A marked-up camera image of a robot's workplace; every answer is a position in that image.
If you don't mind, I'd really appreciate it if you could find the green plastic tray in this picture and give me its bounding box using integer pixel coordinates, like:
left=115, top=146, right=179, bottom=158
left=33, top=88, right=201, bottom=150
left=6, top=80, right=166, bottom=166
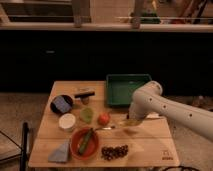
left=106, top=74, right=152, bottom=107

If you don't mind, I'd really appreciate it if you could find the yellow banana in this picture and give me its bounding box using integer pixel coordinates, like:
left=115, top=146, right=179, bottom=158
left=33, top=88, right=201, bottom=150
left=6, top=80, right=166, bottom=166
left=118, top=119, right=142, bottom=127

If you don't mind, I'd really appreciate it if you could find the bunch of dark grapes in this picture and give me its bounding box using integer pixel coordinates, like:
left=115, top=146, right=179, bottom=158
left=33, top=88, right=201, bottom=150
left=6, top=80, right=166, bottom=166
left=101, top=145, right=129, bottom=161

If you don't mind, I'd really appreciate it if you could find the orange bowl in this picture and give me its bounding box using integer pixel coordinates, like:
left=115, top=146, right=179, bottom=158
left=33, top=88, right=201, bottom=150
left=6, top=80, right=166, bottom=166
left=70, top=127, right=99, bottom=160

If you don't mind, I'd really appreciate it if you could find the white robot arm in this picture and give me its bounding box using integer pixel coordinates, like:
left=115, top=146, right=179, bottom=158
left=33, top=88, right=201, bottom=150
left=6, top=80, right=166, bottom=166
left=129, top=81, right=213, bottom=141

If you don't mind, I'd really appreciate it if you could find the white round container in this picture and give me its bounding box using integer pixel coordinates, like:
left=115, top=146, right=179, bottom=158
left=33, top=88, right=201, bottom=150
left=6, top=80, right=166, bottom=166
left=59, top=113, right=76, bottom=131

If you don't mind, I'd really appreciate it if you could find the red tomato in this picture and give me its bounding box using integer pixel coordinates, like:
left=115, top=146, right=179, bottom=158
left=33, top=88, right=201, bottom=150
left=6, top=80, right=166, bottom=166
left=98, top=113, right=110, bottom=126

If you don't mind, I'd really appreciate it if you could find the black handled brush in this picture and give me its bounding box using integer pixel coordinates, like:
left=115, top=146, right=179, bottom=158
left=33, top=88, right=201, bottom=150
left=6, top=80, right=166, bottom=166
left=74, top=88, right=95, bottom=105

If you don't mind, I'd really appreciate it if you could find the grey folded cloth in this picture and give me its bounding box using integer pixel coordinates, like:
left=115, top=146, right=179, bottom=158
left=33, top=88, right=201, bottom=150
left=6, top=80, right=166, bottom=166
left=48, top=140, right=69, bottom=163

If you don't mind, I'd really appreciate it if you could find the white handled dish brush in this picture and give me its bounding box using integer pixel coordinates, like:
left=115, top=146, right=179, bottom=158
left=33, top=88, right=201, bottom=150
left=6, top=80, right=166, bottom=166
left=126, top=114, right=161, bottom=120

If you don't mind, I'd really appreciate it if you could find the black chair frame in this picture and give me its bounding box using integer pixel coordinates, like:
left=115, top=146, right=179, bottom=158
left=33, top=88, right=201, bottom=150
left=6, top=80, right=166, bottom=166
left=19, top=122, right=29, bottom=171

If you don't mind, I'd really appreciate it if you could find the blue sponge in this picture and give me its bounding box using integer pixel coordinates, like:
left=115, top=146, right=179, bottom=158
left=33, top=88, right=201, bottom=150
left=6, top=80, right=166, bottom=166
left=53, top=96, right=71, bottom=113

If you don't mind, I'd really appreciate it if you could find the black bowl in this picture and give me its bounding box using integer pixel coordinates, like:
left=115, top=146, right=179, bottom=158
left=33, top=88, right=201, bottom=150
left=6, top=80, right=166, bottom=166
left=50, top=95, right=73, bottom=114

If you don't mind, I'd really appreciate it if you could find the green cucumber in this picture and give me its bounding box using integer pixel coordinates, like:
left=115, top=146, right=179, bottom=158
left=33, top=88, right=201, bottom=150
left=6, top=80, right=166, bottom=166
left=78, top=128, right=93, bottom=155

